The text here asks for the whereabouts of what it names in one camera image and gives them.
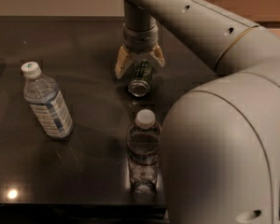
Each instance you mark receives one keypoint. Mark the clear empty water bottle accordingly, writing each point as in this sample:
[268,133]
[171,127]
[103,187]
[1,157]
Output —
[143,142]

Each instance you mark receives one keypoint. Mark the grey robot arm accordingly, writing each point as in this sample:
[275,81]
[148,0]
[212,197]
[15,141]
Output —
[220,145]

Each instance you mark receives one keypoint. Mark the green soda can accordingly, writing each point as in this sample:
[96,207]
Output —
[141,79]

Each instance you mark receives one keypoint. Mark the labelled water bottle white cap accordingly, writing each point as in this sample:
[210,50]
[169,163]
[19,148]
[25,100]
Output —
[46,100]

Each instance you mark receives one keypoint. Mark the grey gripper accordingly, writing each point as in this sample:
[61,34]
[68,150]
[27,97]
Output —
[140,39]

